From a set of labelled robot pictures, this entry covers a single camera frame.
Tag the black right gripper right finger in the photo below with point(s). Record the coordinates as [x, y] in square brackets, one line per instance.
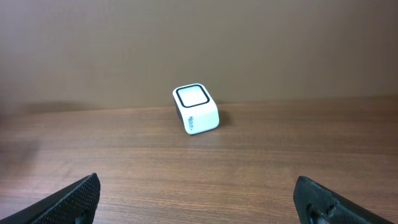
[317, 204]

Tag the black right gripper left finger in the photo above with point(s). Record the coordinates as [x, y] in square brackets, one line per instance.
[76, 203]

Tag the white barcode scanner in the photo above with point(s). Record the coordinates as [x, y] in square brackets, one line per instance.
[196, 108]

